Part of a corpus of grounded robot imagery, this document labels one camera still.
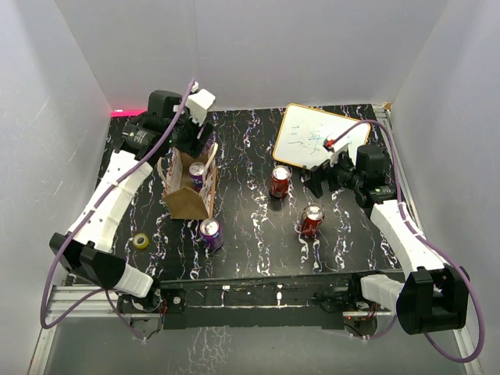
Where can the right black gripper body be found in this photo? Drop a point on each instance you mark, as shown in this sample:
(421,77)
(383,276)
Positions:
(343,173)

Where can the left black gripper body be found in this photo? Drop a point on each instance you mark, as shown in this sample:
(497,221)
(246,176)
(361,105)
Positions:
(186,134)

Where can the red soda can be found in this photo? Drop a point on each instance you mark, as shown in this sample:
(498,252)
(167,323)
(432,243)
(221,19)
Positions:
(312,217)
(280,179)

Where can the purple soda can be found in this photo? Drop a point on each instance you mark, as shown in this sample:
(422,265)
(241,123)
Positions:
(212,234)
(196,172)

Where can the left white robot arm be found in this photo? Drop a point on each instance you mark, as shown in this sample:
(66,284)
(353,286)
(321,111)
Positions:
(170,122)

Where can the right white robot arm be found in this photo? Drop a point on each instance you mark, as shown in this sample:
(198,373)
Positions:
(433,296)

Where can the brown canvas tote bag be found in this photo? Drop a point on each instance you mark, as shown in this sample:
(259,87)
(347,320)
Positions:
(183,199)

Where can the red soda can front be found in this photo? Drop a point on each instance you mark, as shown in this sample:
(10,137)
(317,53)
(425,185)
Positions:
(312,217)

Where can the small whiteboard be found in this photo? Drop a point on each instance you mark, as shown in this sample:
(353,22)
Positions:
(302,133)

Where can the pink marker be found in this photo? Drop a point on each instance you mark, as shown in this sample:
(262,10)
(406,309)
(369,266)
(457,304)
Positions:
(126,113)

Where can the purple soda can front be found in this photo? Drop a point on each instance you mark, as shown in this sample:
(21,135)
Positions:
(212,234)

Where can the yellow tape roll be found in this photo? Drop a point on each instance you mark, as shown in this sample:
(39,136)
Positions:
(140,241)

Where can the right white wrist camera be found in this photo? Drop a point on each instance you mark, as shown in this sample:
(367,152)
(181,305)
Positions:
(335,148)

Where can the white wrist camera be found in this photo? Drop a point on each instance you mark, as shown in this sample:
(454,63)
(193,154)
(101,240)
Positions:
(198,105)
(335,148)

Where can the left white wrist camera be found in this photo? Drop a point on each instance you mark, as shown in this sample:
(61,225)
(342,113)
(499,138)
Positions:
(198,105)

